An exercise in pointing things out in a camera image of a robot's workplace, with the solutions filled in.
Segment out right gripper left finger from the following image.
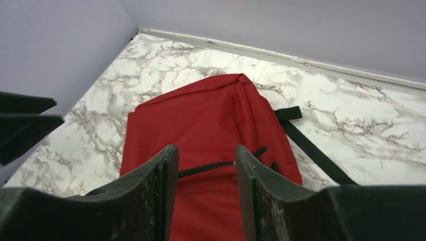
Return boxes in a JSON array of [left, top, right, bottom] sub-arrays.
[[1, 145, 179, 240]]

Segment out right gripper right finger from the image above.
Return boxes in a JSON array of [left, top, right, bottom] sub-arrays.
[[236, 145, 425, 240]]

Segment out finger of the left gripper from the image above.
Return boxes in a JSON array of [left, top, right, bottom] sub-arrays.
[[1, 92, 57, 114], [1, 113, 64, 166]]

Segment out red backpack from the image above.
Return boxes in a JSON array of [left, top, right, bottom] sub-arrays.
[[120, 74, 351, 240]]

